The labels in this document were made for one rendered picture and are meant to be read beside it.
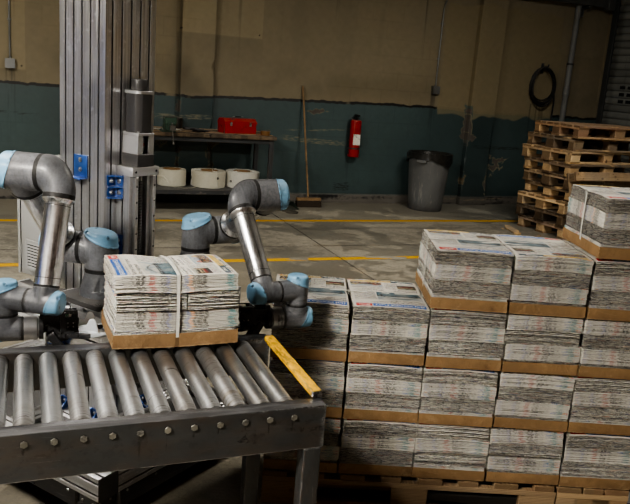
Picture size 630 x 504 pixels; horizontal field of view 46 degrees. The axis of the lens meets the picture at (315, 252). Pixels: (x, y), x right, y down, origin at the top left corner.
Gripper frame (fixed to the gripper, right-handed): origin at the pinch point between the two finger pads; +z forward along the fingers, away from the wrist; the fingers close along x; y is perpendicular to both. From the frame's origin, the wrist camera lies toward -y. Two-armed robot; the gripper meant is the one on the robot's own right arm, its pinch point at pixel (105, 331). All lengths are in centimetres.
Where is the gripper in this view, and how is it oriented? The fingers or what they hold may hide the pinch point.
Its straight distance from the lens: 248.2
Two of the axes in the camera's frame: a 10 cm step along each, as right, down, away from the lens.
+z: 9.3, -0.1, 3.6
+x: -3.6, -1.5, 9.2
